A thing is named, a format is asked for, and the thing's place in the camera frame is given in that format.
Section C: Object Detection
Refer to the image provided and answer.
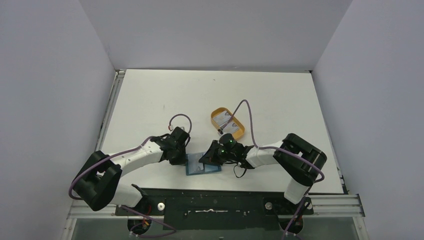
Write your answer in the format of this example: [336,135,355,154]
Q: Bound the blue leather card holder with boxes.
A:
[185,152,222,176]

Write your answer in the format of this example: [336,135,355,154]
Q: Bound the yellow oval tray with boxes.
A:
[210,107,245,141]

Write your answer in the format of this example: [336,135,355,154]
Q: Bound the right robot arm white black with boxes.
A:
[199,133,328,214]

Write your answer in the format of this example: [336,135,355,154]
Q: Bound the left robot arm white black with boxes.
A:
[68,127,191,215]

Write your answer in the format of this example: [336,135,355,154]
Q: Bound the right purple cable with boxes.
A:
[217,99,326,240]

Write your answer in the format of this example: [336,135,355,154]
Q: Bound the purple cable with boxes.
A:
[217,99,326,240]
[68,113,193,239]

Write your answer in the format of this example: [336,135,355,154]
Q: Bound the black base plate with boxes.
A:
[115,188,314,231]

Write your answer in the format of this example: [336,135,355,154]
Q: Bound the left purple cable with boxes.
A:
[68,113,193,239]

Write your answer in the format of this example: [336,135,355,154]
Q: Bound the aluminium frame rail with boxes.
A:
[60,69,127,240]

